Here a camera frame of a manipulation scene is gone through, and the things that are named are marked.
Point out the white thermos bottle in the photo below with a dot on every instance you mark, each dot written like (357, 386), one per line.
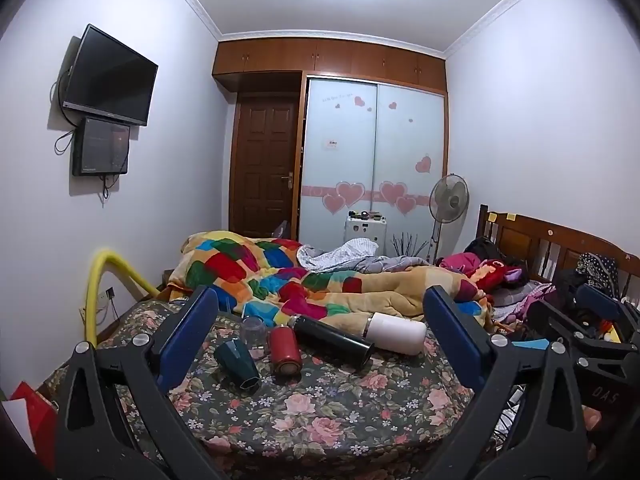
(397, 332)

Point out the red plush toy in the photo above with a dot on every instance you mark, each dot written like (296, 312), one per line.
(492, 272)

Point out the pink jacket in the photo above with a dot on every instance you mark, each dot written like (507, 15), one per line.
(457, 262)

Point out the frosted heart-sticker wardrobe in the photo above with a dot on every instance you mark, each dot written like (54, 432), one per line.
(370, 150)

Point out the small white cabinet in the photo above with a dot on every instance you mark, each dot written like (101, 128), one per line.
(366, 235)

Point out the red cup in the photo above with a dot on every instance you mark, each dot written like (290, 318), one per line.
(284, 347)

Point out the clear glass cup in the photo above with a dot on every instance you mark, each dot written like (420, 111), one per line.
(254, 332)

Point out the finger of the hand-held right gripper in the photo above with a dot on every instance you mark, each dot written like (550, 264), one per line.
(600, 300)
(557, 327)

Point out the red paper bag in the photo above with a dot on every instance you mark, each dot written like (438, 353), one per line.
(40, 420)

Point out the colourful patchwork blanket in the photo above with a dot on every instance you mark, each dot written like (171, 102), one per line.
(260, 280)

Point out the grey white crumpled sheet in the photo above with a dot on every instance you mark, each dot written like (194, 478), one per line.
(340, 255)

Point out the pile of clothes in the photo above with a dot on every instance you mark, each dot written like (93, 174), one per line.
(520, 302)

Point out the black thermos bottle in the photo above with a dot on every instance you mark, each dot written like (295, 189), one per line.
(330, 337)

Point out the dark patterned cloth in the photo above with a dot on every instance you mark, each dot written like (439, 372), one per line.
(597, 267)

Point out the floral bed cover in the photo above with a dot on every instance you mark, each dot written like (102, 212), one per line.
(325, 410)

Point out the black bag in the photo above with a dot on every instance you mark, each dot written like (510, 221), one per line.
(484, 249)

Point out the dark green cup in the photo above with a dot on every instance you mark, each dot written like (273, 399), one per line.
(235, 362)

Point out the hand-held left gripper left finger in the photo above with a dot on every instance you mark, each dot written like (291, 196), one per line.
(187, 340)

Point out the black wall television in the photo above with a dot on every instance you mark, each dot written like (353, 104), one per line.
(110, 77)

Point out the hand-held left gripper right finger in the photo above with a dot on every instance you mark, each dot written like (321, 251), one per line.
(457, 340)

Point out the brown wooden door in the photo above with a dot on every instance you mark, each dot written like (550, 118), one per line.
(262, 160)

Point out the small black wall monitor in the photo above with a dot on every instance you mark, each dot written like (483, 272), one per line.
(102, 147)

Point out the standing electric fan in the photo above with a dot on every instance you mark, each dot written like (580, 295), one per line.
(450, 200)

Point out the dark dried twigs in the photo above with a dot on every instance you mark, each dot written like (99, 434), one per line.
(410, 247)

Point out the wooden bed headboard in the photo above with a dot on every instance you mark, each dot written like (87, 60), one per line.
(530, 240)

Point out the wooden overhead cabinet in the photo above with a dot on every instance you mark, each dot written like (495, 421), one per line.
(330, 62)

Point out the yellow foam tube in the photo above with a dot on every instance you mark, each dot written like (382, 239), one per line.
(92, 300)

